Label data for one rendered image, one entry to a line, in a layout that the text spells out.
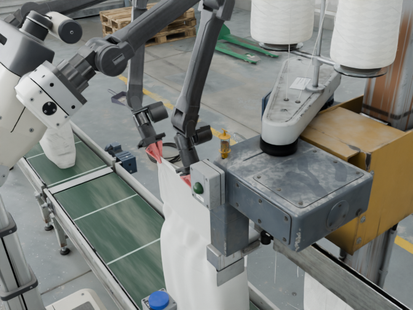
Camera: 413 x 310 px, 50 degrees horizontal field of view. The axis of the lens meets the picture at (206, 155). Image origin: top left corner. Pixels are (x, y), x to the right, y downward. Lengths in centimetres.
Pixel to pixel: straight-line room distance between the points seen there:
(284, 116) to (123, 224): 152
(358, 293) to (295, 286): 149
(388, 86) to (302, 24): 28
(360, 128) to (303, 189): 33
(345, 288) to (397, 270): 169
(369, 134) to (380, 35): 28
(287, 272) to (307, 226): 175
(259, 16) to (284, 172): 42
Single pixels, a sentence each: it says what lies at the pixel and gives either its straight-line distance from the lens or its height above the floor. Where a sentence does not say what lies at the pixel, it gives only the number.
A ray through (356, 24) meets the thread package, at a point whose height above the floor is 162.
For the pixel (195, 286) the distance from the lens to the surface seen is 161.
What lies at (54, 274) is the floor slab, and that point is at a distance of 280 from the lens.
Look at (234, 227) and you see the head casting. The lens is 111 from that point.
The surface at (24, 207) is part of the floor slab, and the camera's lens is 342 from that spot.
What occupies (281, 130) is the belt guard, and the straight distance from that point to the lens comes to 101.
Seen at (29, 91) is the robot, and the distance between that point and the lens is 111.
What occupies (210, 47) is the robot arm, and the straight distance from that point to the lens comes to 135.
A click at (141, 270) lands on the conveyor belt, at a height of 38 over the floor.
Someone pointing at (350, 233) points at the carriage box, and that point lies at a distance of 123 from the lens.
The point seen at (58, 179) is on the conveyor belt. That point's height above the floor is 38.
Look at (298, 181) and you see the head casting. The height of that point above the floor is 134.
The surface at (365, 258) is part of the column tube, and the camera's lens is 154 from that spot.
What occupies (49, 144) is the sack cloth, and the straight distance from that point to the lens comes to 293.
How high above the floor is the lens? 186
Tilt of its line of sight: 30 degrees down
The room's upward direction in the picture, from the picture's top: 2 degrees counter-clockwise
